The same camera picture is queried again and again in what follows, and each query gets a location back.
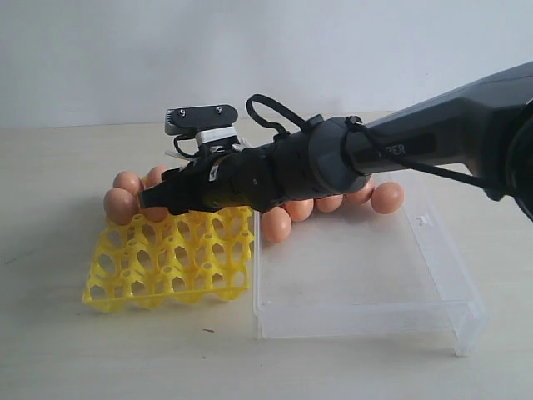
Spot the brown egg slot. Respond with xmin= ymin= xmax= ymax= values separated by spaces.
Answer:
xmin=145 ymin=165 xmax=167 ymax=188
xmin=112 ymin=171 xmax=144 ymax=195

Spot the clear plastic bin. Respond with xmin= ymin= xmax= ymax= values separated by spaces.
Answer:
xmin=253 ymin=171 xmax=486 ymax=356

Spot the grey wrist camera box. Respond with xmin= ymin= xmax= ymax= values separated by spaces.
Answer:
xmin=164 ymin=104 xmax=238 ymax=147

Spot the yellow plastic egg tray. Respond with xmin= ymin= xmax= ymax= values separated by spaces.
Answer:
xmin=82 ymin=207 xmax=254 ymax=313

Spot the brown egg column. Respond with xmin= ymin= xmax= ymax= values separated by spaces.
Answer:
xmin=141 ymin=207 xmax=168 ymax=223

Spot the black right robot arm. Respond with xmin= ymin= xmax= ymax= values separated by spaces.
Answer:
xmin=138 ymin=63 xmax=532 ymax=216

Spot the brown egg mid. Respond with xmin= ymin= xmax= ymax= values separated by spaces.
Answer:
xmin=345 ymin=178 xmax=375 ymax=205

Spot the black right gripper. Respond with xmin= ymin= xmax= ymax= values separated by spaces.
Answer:
xmin=137 ymin=149 xmax=276 ymax=216

